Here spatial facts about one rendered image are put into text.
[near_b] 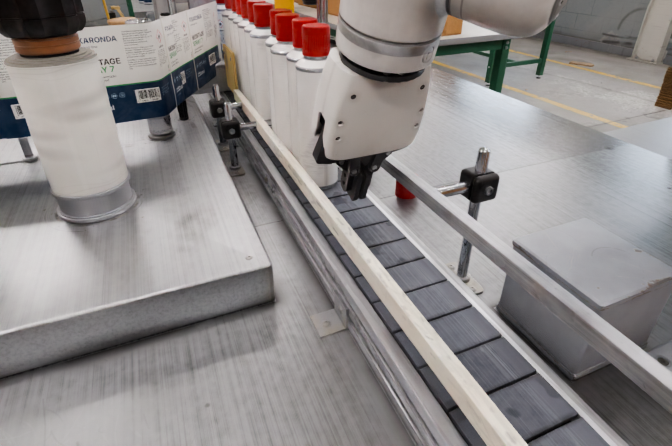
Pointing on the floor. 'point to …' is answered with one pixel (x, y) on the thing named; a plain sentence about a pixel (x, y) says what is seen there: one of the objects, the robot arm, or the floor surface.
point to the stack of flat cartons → (665, 91)
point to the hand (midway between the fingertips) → (356, 178)
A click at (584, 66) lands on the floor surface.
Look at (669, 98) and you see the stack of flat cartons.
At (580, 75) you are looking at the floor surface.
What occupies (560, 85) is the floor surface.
